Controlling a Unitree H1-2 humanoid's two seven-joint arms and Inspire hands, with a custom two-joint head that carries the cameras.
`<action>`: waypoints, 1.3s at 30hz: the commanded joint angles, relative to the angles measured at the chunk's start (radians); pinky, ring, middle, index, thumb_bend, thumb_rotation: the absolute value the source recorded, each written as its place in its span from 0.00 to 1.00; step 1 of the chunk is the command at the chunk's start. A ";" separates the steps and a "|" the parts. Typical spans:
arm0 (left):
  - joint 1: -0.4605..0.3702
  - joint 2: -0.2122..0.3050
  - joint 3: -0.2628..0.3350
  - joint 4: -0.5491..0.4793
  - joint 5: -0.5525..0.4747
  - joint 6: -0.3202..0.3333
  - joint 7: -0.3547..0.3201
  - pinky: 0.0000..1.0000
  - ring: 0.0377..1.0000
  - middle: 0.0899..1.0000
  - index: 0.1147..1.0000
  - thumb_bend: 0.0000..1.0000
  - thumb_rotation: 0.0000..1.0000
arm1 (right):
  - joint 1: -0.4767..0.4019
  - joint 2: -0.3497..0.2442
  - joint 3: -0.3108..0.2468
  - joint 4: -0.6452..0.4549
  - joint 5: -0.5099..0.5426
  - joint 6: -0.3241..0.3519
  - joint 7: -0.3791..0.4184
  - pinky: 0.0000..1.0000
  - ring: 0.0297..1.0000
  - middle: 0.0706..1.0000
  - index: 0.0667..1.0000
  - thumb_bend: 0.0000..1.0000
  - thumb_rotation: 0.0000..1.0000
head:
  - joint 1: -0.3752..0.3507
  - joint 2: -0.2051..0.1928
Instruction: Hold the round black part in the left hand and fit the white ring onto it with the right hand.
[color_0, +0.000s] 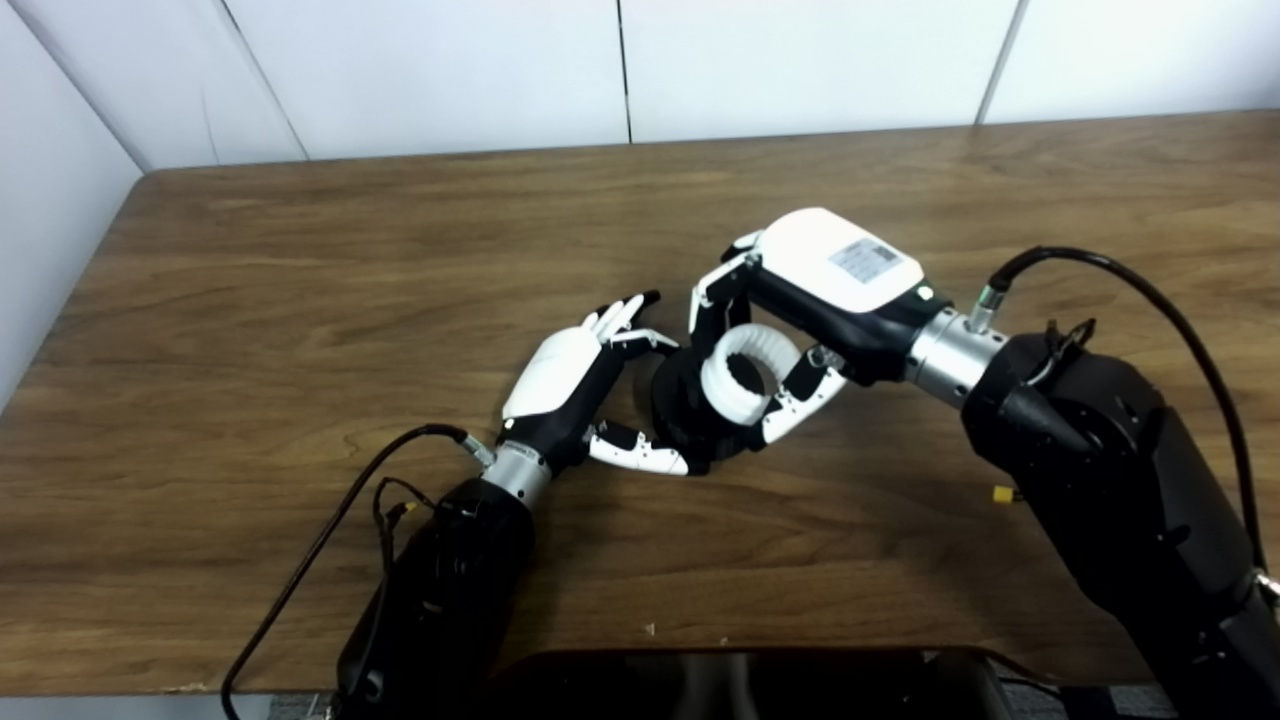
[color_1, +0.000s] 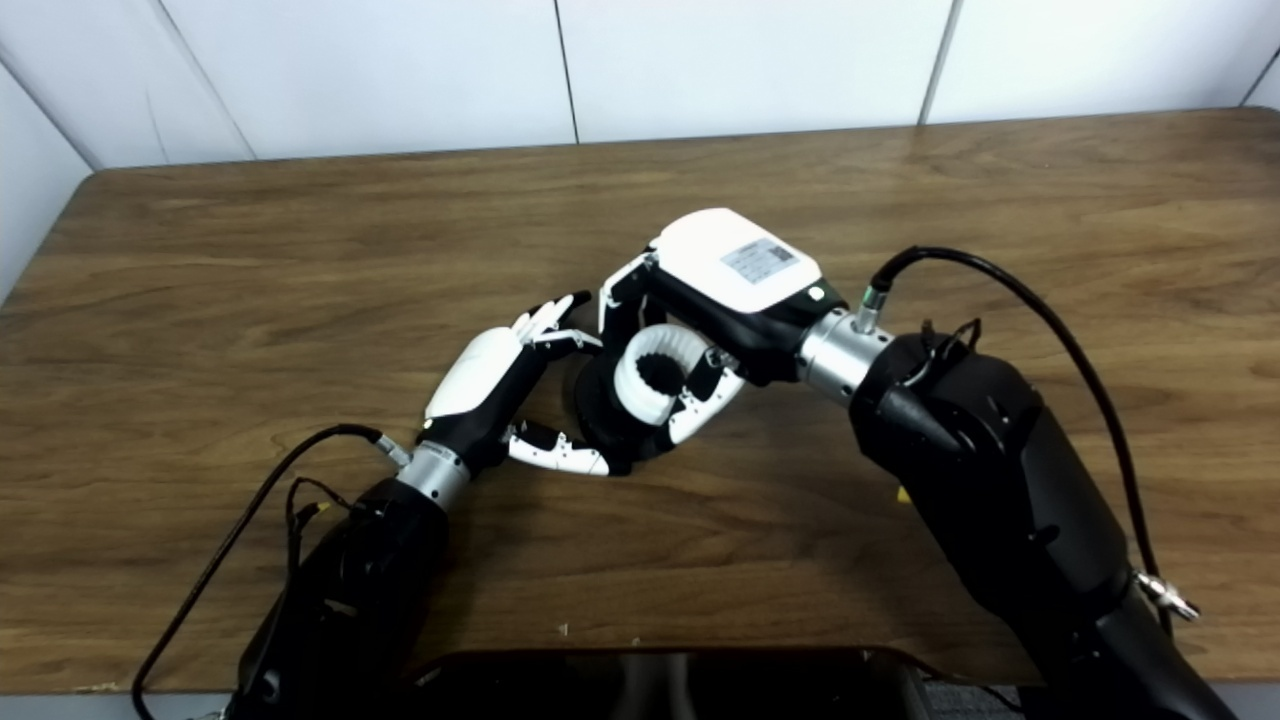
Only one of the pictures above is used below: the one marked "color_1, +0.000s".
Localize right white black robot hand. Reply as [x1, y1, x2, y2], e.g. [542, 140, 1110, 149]
[597, 208, 851, 446]

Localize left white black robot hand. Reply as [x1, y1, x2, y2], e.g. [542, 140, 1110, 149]
[422, 291, 613, 479]

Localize round black plastic part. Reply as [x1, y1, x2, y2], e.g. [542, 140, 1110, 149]
[575, 350, 681, 471]

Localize white plastic ring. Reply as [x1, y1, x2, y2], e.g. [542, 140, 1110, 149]
[612, 323, 713, 424]

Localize black glossy robot torso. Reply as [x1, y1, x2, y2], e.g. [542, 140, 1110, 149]
[400, 648, 936, 720]

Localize left arm thin wires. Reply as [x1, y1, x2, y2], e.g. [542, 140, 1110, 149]
[285, 477, 361, 561]

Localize arm thin wires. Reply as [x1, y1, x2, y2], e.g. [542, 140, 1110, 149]
[905, 318, 983, 386]
[285, 477, 361, 561]

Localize right arm thin wires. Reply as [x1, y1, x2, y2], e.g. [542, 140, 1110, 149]
[905, 318, 983, 386]

